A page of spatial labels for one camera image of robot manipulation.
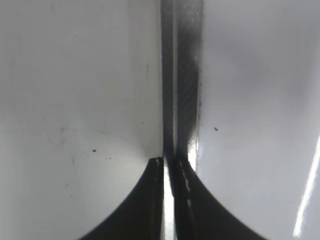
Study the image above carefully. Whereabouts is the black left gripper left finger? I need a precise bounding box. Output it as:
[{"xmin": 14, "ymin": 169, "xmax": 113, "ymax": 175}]
[{"xmin": 82, "ymin": 157, "xmax": 164, "ymax": 240}]

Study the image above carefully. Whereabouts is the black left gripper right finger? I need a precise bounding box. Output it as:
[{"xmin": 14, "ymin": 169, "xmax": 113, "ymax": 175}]
[{"xmin": 168, "ymin": 158, "xmax": 264, "ymax": 240}]

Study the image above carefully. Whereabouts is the white magnetic whiteboard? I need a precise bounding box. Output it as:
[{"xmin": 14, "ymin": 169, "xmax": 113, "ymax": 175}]
[{"xmin": 159, "ymin": 0, "xmax": 320, "ymax": 240}]

